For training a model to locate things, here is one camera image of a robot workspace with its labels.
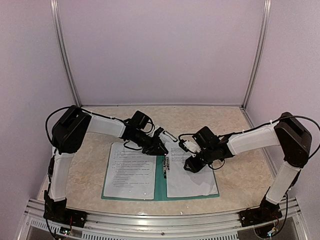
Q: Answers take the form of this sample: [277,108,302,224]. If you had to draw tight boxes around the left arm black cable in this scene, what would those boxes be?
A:
[44,106,155,240]

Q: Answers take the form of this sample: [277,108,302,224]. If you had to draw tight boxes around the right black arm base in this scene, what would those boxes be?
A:
[238,196,283,227]

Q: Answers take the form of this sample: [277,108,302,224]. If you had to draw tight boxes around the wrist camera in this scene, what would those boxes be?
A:
[153,126,164,137]
[178,139,201,154]

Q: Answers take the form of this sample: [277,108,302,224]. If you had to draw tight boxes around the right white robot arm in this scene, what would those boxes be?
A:
[180,112,316,222]

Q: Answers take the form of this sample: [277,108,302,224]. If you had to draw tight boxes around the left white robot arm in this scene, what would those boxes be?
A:
[44,105,168,223]

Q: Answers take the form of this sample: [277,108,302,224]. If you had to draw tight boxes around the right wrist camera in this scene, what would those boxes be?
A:
[178,139,201,154]

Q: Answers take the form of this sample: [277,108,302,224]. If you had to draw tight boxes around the loose metal clip bar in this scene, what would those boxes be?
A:
[162,130,178,143]

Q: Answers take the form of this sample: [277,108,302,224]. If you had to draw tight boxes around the white paper stack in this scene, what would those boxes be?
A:
[159,133,178,144]

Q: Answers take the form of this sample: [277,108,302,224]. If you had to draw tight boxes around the left aluminium corner post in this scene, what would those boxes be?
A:
[49,0,82,107]

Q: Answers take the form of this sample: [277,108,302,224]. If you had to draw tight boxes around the white Chinese agreement sheet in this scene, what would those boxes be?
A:
[101,142,157,201]

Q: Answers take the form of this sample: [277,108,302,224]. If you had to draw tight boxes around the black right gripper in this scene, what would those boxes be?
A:
[183,146,215,174]

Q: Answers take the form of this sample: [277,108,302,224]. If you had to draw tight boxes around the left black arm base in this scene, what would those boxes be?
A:
[43,191,88,228]

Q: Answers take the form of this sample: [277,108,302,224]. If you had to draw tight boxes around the green file folder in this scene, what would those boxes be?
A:
[105,156,205,201]

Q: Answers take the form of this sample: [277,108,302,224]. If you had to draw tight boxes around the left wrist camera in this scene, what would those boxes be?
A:
[153,126,164,137]

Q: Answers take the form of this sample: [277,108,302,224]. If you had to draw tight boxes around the white printed top sheet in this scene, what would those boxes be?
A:
[165,142,220,200]

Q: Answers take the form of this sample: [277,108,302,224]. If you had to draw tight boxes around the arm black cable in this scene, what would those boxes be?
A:
[177,114,320,233]
[44,106,155,240]

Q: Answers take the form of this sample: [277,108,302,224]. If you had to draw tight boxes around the aluminium front rail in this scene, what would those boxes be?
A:
[15,198,310,240]

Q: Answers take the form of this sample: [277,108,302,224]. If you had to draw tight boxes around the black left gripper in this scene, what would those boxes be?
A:
[133,129,169,156]

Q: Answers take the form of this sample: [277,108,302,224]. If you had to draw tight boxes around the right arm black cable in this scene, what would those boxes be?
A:
[177,114,320,233]

